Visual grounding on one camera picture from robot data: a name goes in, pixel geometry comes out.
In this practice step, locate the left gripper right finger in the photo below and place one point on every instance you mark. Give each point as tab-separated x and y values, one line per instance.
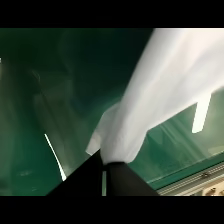
128	183

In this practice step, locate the white shirt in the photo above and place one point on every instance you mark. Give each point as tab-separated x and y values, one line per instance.
160	90

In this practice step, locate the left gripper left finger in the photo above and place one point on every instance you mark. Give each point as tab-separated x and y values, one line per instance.
83	181

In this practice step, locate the silver frame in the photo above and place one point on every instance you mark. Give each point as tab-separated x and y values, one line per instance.
196	183

